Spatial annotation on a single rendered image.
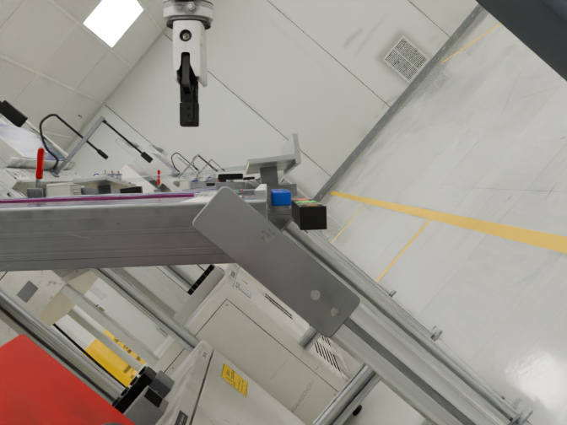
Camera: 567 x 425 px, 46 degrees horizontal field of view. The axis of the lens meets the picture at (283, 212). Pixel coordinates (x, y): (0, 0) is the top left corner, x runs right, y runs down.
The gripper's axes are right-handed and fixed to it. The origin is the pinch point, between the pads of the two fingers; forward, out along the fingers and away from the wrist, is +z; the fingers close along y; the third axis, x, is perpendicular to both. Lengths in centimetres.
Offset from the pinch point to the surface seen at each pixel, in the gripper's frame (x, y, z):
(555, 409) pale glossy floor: -70, 13, 57
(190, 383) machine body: -0.5, -7.2, 44.4
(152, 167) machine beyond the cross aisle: 83, 447, 1
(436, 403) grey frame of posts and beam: -29, -53, 32
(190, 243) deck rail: -6, -49, 17
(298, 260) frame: -16, -53, 19
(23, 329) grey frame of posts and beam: 37, 21, 42
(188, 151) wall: 89, 760, -25
